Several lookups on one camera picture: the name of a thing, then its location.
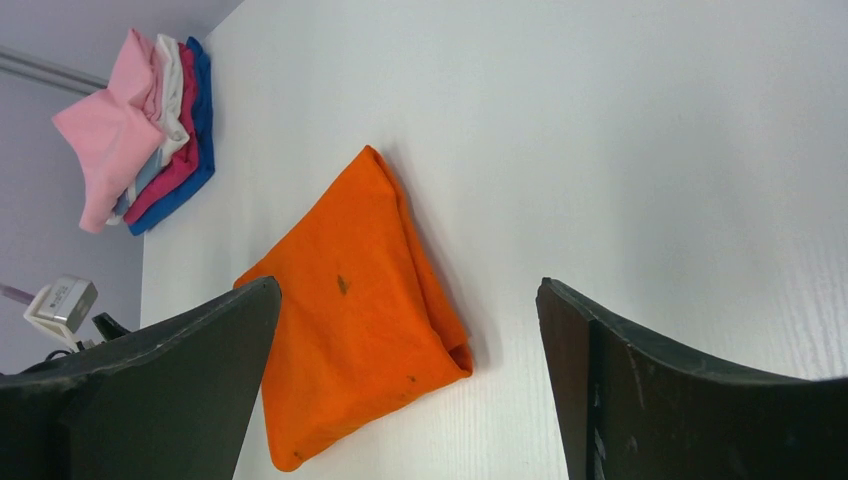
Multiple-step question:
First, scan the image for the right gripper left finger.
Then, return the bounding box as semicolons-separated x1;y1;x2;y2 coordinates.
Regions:
1;277;282;479

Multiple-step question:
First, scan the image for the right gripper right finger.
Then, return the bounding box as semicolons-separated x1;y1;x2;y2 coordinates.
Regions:
536;278;847;479

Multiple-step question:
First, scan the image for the folded magenta t shirt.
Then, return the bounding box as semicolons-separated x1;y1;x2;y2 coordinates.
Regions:
114;34;199;235

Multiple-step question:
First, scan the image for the folded blue t shirt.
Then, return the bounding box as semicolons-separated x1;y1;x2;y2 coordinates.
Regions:
124;37;215;236

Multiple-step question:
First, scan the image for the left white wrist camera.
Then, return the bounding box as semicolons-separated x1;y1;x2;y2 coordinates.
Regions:
23;275;98;352

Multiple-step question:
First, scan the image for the folded pink t shirt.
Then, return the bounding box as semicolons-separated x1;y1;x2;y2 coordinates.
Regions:
52;28;164;233

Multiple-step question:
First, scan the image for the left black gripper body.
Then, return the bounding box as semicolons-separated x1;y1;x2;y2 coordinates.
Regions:
92;313;131;342

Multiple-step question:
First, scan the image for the orange t shirt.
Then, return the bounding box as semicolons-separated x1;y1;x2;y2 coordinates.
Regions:
238;146;474;472

